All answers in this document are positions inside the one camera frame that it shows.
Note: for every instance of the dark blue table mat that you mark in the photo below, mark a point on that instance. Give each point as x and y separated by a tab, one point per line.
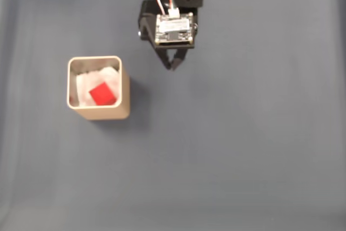
243	133

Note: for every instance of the camera circuit board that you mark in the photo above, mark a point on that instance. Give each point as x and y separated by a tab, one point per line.
174	28

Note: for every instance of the red cube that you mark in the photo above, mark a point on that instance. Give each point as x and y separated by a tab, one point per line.
102	94

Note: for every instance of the white tissue paper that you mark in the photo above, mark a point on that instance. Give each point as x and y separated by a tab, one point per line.
82	90

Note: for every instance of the beige square metal box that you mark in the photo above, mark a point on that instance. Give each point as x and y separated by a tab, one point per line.
108	114

